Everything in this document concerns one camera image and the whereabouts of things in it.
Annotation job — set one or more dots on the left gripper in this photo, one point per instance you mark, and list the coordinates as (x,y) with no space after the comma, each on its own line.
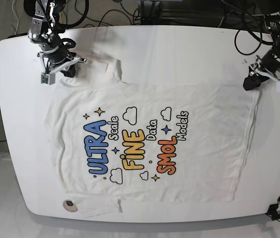
(267,67)

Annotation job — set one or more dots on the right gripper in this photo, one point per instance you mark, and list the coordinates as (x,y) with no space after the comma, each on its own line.
(59,59)

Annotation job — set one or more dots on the white printed T-shirt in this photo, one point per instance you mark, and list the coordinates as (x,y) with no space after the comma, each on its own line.
(113,141)

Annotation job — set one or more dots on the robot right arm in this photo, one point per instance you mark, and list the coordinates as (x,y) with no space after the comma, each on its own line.
(46,26)

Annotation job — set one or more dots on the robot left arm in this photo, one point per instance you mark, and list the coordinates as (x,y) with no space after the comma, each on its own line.
(264,28)

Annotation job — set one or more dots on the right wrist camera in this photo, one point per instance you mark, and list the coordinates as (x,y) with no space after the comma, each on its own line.
(47,78)

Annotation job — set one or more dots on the left table cable grommet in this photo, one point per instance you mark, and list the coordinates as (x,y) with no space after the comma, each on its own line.
(69,206)

